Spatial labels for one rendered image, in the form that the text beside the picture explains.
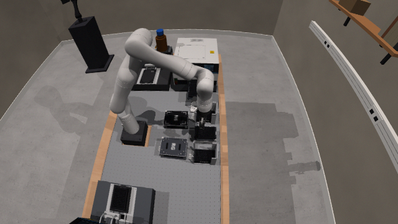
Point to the blue bottle cap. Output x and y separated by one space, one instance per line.
160 31

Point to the brown glass bottle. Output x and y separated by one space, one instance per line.
161 44

